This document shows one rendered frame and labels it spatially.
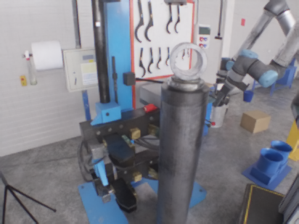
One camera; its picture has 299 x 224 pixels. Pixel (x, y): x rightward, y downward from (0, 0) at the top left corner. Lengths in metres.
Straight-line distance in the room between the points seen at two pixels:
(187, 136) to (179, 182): 0.28
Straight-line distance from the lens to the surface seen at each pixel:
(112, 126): 1.31
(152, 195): 1.97
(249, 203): 1.90
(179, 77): 0.71
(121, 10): 1.44
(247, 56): 0.96
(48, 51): 1.71
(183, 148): 0.81
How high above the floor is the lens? 1.68
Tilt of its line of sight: 25 degrees down
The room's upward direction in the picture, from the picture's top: straight up
